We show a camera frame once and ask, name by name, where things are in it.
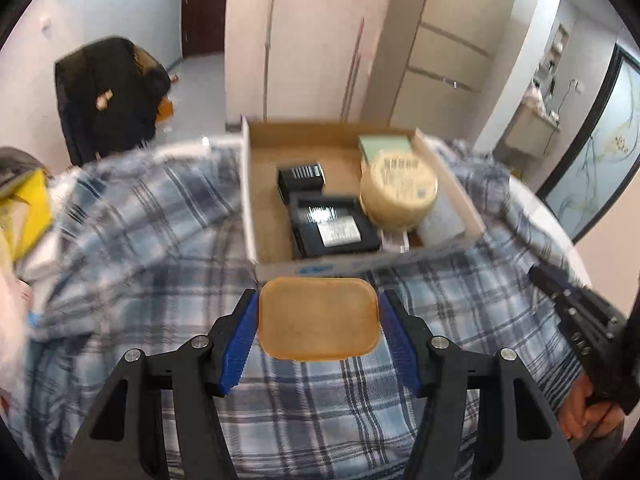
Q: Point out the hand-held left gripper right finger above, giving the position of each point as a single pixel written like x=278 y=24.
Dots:
x=400 y=345

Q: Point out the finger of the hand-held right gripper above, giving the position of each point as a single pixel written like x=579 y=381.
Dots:
x=550 y=280

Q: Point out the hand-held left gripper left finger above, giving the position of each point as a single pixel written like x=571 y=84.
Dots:
x=240 y=345

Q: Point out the cream round night light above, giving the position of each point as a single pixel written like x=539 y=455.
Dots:
x=397 y=195

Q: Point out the black clear-film display frame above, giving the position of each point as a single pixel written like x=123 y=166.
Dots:
x=312 y=210

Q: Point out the shallow cardboard box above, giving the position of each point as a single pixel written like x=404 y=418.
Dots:
x=345 y=170

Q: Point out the person's right hand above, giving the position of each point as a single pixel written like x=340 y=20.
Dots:
x=580 y=410

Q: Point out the blue plaid cloth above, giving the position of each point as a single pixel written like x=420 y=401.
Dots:
x=150 y=260

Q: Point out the flower-print glass door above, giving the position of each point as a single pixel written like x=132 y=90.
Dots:
x=595 y=160

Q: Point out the beige sink cabinet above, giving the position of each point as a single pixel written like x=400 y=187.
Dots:
x=525 y=132

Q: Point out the small black box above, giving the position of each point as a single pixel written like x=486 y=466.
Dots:
x=300 y=180

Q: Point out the pink cloth bundle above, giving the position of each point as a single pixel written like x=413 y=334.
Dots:
x=535 y=97

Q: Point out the white plastic bag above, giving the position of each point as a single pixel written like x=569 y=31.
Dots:
x=12 y=320

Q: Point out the orange box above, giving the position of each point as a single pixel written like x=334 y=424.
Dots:
x=166 y=110

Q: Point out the yellow envelope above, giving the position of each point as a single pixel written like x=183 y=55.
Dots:
x=27 y=215

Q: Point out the beige three-door fridge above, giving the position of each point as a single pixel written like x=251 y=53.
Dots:
x=440 y=35

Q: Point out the chair with black jacket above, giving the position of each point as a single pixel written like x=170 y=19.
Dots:
x=110 y=105

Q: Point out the grey backpack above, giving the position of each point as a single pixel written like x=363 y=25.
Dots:
x=17 y=167

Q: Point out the dark brown door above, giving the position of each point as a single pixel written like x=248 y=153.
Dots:
x=202 y=5

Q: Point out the white wall socket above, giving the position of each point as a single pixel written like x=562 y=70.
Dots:
x=577 y=85

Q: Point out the wall niche shelf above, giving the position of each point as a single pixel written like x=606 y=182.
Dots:
x=555 y=52

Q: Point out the white light switch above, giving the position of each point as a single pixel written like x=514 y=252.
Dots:
x=46 y=26

